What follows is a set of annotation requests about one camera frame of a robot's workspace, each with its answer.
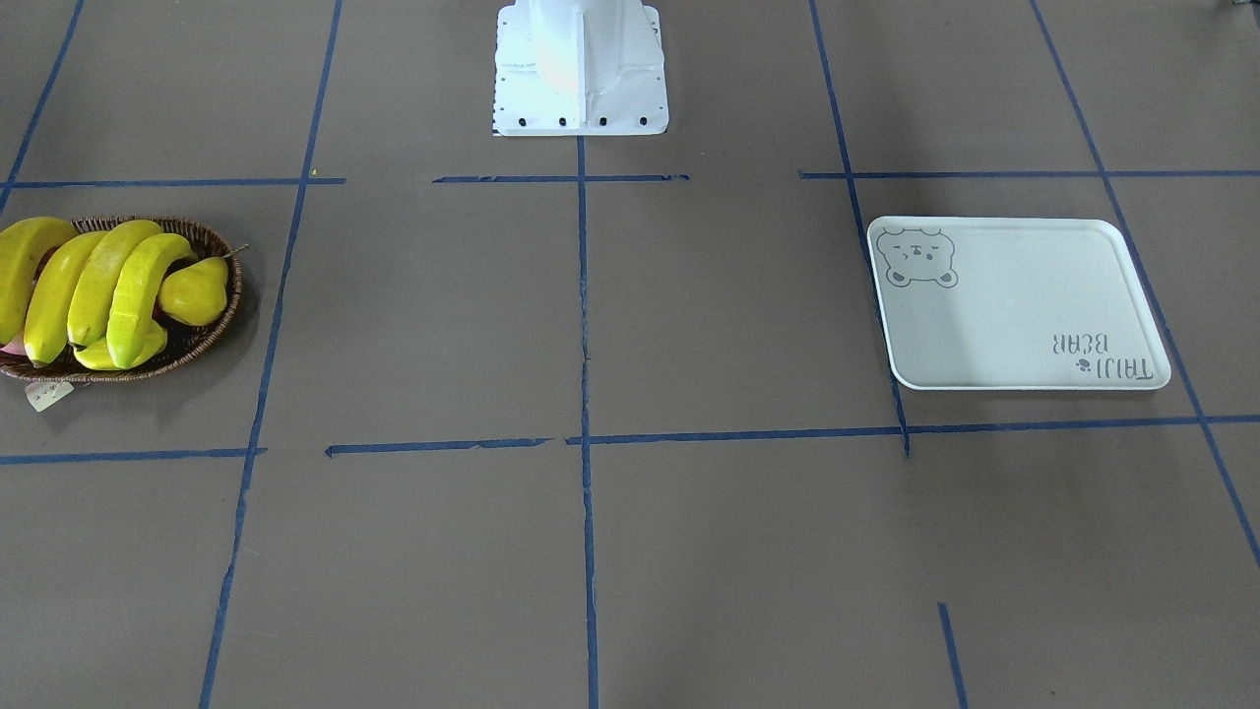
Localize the yellow banana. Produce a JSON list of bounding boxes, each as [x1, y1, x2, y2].
[[1, 217, 78, 346], [23, 230, 106, 368], [67, 220, 163, 351]]

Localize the woven wicker basket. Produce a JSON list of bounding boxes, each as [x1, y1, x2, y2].
[[1, 217, 244, 383]]

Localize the paper tag on basket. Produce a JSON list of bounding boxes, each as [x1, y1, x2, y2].
[[24, 382, 76, 413]]

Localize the white bear tray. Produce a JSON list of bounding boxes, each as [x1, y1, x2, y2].
[[866, 217, 1171, 390]]

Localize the yellow pear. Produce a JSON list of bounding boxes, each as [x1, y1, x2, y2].
[[158, 246, 249, 327]]

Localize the yellow starfruit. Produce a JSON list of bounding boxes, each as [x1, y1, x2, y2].
[[76, 320, 169, 372]]

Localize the pink red apple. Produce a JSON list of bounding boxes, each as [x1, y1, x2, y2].
[[1, 332, 26, 356]]

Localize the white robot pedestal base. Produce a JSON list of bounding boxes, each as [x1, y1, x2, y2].
[[491, 1, 670, 136]]

